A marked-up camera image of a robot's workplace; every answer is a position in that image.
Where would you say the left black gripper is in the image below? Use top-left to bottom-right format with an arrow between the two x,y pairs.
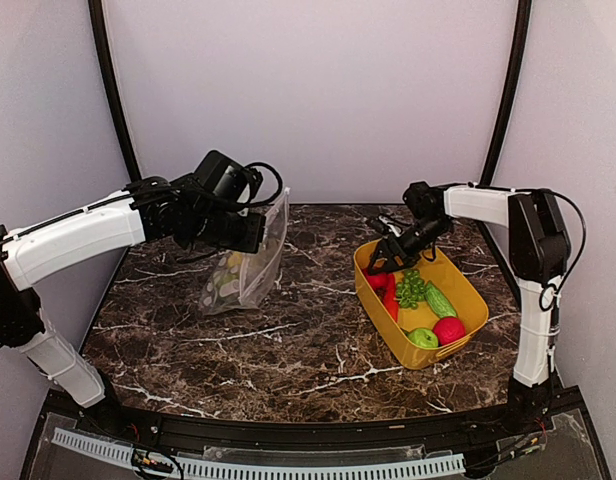
189,203 -> 267,253

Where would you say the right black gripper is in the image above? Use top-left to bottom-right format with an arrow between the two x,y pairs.
367,216 -> 450,274

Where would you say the red tomato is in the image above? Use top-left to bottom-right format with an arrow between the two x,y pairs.
362,269 -> 389,292

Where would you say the yellow bell pepper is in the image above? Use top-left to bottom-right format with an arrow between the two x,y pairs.
219,251 -> 260,273

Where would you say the clear zip top bag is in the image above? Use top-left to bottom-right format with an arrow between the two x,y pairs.
200,187 -> 291,316

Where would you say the light green chayote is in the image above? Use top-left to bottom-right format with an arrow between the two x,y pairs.
204,273 -> 240,306

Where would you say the yellow plastic basket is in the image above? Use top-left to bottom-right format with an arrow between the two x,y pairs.
353,241 -> 489,370

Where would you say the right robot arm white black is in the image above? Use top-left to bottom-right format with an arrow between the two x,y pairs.
368,181 -> 581,389

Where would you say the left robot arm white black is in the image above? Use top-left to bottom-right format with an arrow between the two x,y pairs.
0,175 -> 265,436

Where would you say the red chili pepper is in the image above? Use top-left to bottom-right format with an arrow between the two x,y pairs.
382,273 -> 400,323

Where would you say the green grape bunch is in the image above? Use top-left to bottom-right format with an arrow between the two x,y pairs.
396,269 -> 426,309

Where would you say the green bitter gourd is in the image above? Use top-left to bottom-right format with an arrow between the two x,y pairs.
424,281 -> 458,319

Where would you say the green apple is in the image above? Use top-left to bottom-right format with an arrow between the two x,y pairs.
407,327 -> 439,349

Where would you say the red pomegranate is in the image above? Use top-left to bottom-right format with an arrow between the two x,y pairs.
432,317 -> 466,346

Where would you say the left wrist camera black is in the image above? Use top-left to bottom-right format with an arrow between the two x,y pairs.
192,150 -> 284,212

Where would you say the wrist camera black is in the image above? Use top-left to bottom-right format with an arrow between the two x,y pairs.
370,180 -> 447,236
192,150 -> 284,212

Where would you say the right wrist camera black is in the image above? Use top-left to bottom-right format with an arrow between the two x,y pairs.
370,180 -> 447,236

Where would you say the grey slotted cable duct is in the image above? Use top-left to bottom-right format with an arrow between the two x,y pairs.
51,428 -> 466,479

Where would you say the black front rail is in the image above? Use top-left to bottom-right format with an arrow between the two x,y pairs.
77,407 -> 554,459

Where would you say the left black frame post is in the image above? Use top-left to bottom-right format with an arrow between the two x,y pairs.
87,0 -> 142,182

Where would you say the black frame post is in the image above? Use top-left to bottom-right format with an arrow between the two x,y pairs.
479,0 -> 532,185
87,0 -> 142,182

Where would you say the right black frame post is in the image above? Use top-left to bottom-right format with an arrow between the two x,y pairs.
479,0 -> 532,185

